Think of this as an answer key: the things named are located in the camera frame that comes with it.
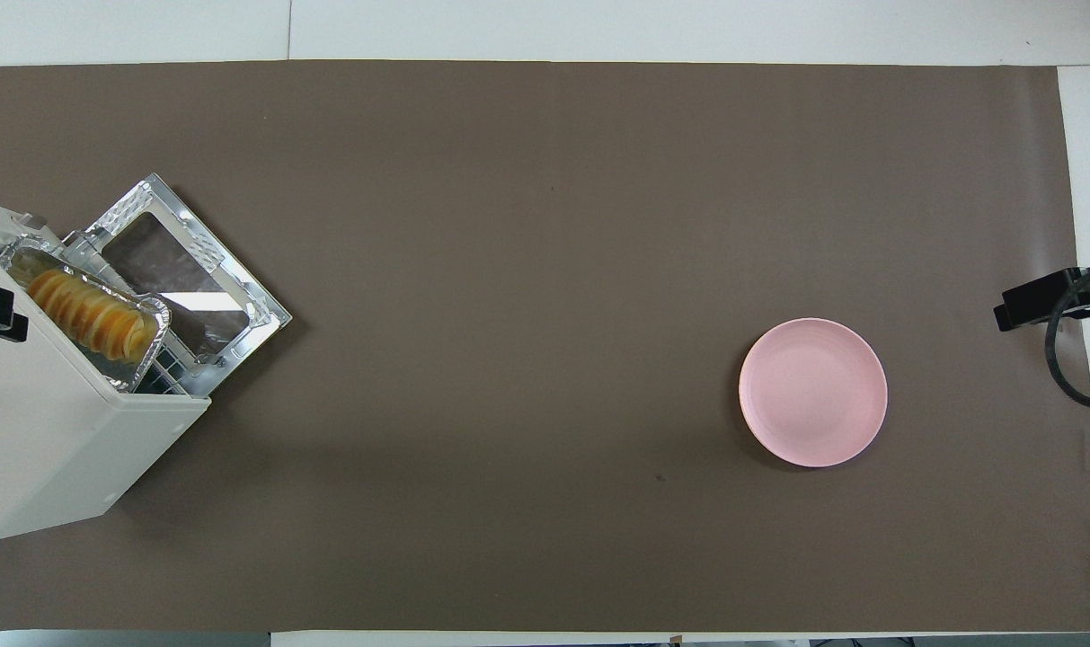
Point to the brown table mat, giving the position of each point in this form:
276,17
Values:
527,270

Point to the glass oven door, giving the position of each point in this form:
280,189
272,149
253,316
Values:
194,270

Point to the pink round plate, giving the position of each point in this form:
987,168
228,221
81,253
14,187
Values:
814,393

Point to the aluminium foil tray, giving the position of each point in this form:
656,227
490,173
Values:
154,314

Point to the sliced orange bread loaf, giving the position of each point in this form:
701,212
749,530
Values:
91,314

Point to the white toaster oven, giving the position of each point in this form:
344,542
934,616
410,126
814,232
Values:
41,440

